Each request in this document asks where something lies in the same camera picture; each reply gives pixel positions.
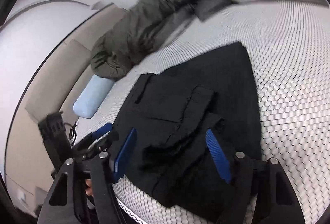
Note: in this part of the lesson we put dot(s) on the light blue bolster pillow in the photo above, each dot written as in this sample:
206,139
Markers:
92,96

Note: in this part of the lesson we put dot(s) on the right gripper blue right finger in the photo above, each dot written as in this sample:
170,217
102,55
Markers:
276,199

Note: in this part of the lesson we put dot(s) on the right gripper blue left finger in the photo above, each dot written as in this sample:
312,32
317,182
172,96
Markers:
66,201

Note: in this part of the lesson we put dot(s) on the person's left hand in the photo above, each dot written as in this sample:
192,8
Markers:
89,190

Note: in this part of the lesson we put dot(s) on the beige padded headboard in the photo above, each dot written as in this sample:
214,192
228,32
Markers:
55,87

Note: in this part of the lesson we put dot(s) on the black pants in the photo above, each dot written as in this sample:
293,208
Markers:
171,113

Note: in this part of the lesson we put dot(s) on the white hexagon pattern bedsheet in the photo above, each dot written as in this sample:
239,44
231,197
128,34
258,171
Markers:
288,46

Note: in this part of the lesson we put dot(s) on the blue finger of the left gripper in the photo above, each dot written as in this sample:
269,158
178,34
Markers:
104,130

